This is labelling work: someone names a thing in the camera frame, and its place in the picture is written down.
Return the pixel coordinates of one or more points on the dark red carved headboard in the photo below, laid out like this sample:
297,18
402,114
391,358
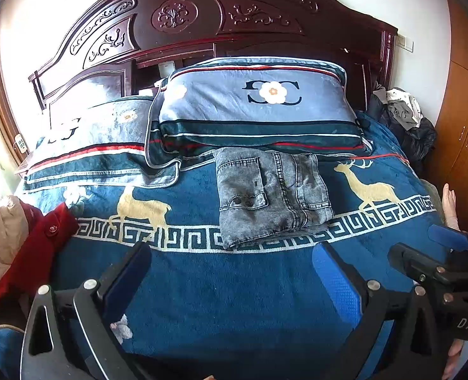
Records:
170,16

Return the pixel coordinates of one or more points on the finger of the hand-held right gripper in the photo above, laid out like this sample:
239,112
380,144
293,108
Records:
449,238
420,265

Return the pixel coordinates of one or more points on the grey denim pants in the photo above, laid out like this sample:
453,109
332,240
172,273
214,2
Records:
257,194

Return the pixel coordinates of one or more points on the blue deer printed blanket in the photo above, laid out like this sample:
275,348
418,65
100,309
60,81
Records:
238,304

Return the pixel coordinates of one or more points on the blue plush cloth beige trim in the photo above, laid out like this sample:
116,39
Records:
0,352

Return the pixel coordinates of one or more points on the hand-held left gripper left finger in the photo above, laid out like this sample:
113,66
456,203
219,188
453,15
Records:
127,281

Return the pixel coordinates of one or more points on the white remote control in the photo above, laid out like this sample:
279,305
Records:
20,143

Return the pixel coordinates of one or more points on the grey blue flower logo pillow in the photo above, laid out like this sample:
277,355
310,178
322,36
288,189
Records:
226,107

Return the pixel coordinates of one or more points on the white wall socket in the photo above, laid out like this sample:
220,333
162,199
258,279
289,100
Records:
405,41

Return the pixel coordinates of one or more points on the brown wooden wardrobe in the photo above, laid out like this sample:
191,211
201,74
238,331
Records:
467,126

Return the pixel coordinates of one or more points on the person's right hand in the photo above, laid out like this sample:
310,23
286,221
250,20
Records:
452,358

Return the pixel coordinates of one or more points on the grey blue striped pillow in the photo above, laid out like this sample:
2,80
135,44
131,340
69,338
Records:
99,142

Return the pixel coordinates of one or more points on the red coat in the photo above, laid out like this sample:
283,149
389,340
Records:
32,245

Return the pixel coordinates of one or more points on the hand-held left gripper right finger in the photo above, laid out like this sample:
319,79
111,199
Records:
337,281

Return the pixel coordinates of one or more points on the beige shiny jacket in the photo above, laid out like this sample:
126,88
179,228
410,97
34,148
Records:
0,241

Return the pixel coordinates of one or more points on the grey garment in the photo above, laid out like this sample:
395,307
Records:
402,116

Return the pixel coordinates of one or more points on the black jacket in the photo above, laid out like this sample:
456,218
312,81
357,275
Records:
416,142

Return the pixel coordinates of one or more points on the white spotted garment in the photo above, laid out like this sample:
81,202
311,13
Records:
400,94

